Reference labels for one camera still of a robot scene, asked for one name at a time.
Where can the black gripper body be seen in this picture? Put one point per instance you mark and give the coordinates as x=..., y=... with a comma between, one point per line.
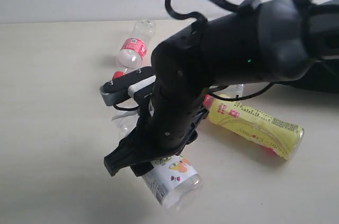
x=166, y=116

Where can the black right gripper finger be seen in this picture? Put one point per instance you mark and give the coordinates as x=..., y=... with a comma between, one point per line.
x=119, y=159
x=142, y=169

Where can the white bottle fruit label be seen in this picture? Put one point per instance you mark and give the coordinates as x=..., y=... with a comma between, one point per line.
x=173, y=181

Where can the white bottle green leaf label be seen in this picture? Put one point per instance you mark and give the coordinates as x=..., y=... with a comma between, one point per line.
x=232, y=91

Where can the yellow label bottle red cap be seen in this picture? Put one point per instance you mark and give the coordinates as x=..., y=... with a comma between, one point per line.
x=278, y=136

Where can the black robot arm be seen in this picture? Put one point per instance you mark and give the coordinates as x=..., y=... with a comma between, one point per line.
x=270, y=42

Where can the clear bottle red label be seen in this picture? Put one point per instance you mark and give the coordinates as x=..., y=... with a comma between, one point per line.
x=134, y=49

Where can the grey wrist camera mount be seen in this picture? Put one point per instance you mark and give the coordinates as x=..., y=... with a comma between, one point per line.
x=115, y=91

